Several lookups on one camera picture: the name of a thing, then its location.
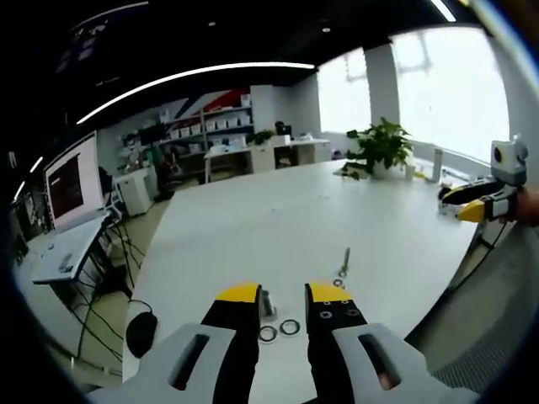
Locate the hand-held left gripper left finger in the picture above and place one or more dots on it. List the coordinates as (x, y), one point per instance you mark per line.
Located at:
(219, 336)

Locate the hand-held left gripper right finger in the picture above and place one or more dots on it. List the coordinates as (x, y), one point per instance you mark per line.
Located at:
(337, 332)

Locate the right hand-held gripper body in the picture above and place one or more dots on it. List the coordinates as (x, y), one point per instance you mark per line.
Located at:
(509, 162)

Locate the metal washer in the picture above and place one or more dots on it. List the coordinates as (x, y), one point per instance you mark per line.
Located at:
(342, 273)
(282, 327)
(338, 283)
(261, 334)

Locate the metal threaded stud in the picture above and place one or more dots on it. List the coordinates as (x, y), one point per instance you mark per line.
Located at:
(267, 303)
(347, 258)

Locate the person's right hand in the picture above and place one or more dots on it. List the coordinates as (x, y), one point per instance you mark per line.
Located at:
(528, 208)

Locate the white cylinder container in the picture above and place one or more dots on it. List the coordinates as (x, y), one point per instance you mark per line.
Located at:
(438, 164)

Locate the black computer mouse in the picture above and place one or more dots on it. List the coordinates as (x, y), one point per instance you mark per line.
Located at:
(141, 332)

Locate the green potted plant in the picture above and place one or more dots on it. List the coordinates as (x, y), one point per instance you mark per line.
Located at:
(381, 145)

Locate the white cabinet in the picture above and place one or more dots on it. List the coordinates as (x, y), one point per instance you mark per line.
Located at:
(135, 193)

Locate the white side desk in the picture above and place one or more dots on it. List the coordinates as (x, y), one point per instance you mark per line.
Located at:
(67, 252)

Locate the white workbench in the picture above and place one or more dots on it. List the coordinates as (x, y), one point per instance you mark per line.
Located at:
(265, 153)

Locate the storage shelf with white bins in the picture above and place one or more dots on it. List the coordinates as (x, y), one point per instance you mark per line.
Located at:
(210, 124)

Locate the computer monitor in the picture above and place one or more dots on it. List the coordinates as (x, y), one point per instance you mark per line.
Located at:
(73, 181)

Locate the long ceiling light strip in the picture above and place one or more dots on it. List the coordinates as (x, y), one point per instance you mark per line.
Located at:
(177, 78)

